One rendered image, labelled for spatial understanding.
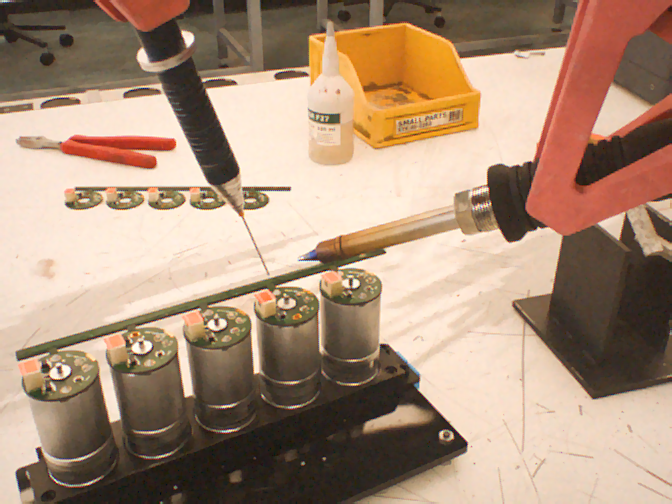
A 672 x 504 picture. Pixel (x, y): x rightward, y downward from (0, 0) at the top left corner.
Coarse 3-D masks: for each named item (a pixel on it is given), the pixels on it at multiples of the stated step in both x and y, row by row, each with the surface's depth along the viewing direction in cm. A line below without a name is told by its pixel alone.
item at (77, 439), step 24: (96, 384) 24; (48, 408) 24; (72, 408) 24; (96, 408) 25; (48, 432) 24; (72, 432) 24; (96, 432) 25; (48, 456) 25; (72, 456) 25; (96, 456) 25; (72, 480) 25; (96, 480) 26
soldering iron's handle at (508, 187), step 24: (600, 144) 21; (624, 144) 20; (648, 144) 20; (504, 168) 22; (528, 168) 21; (600, 168) 20; (504, 192) 21; (528, 192) 21; (504, 216) 21; (528, 216) 21
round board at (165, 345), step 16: (128, 336) 26; (144, 336) 26; (160, 336) 26; (128, 352) 25; (160, 352) 25; (176, 352) 25; (112, 368) 25; (128, 368) 25; (144, 368) 25; (160, 368) 25
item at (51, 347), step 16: (368, 256) 31; (288, 272) 30; (304, 272) 30; (320, 272) 30; (240, 288) 29; (256, 288) 29; (272, 288) 29; (176, 304) 28; (192, 304) 28; (208, 304) 28; (128, 320) 27; (144, 320) 27; (80, 336) 26; (96, 336) 26; (16, 352) 25; (32, 352) 25; (48, 352) 25
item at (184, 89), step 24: (168, 24) 18; (144, 48) 19; (168, 48) 19; (192, 48) 19; (168, 72) 19; (192, 72) 20; (168, 96) 20; (192, 96) 20; (192, 120) 20; (216, 120) 21; (192, 144) 21; (216, 144) 21; (216, 168) 21
